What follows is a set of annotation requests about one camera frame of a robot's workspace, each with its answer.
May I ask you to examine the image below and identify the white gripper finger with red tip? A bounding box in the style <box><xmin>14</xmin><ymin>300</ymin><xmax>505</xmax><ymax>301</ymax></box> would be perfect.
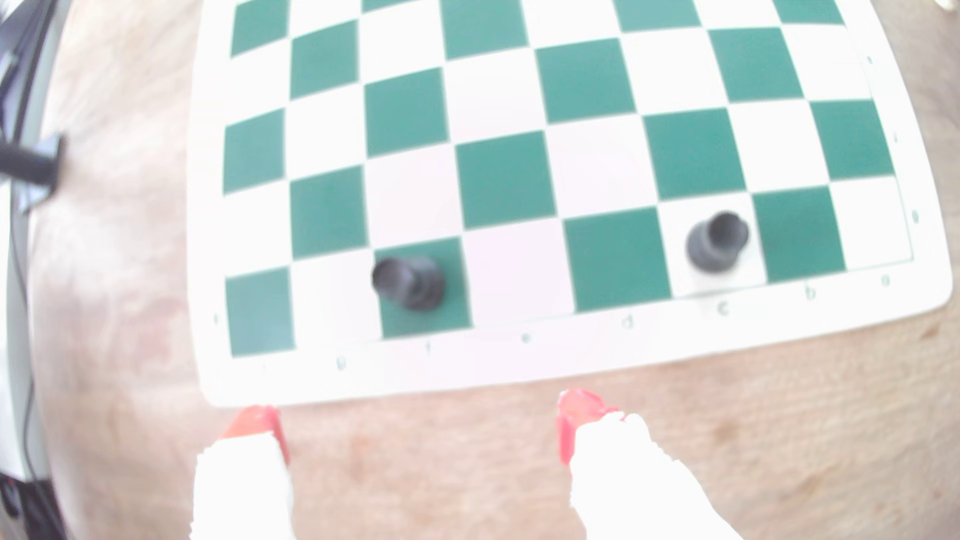
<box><xmin>556</xmin><ymin>388</ymin><xmax>744</xmax><ymax>540</ymax></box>
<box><xmin>189</xmin><ymin>405</ymin><xmax>297</xmax><ymax>540</ymax></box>

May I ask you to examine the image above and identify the black chess piece round head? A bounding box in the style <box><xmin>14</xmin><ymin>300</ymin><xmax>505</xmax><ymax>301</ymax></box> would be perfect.
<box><xmin>371</xmin><ymin>255</ymin><xmax>447</xmax><ymax>312</ymax></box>

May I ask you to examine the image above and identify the black rook chess piece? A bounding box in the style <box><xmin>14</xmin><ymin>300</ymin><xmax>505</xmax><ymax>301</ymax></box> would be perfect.
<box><xmin>684</xmin><ymin>211</ymin><xmax>750</xmax><ymax>273</ymax></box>

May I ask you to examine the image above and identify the green and white chess mat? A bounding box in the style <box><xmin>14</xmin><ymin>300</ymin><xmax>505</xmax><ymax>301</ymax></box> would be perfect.
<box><xmin>186</xmin><ymin>0</ymin><xmax>954</xmax><ymax>408</ymax></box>

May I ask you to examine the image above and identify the black clamp bar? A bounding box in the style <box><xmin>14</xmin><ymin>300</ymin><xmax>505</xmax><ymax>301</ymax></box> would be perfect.
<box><xmin>0</xmin><ymin>133</ymin><xmax>67</xmax><ymax>190</ymax></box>

